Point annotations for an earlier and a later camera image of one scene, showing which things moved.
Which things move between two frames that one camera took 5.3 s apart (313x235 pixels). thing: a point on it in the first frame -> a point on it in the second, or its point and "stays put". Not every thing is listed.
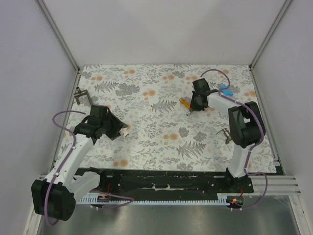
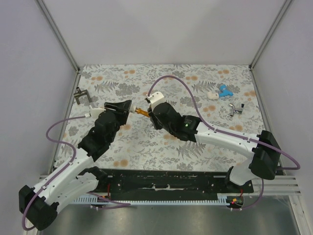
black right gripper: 192,106 -> 152,118
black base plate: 171,182 stays put
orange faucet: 186,102 -> 140,111
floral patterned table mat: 152,101 stays put
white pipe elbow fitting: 124,131 -> 132,108
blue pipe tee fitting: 226,92 stays put
